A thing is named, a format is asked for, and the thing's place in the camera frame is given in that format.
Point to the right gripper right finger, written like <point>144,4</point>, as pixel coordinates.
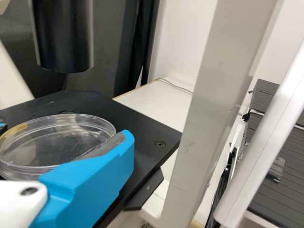
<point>90,185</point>

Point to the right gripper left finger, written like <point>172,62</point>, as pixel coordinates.
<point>2,127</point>

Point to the petri dish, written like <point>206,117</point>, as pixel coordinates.
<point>59,142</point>

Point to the cream microscope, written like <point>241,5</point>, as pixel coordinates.
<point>209,118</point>

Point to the white pipette stand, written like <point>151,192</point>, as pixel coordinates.
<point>231,199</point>

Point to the black platform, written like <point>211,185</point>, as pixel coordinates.
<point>285,190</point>

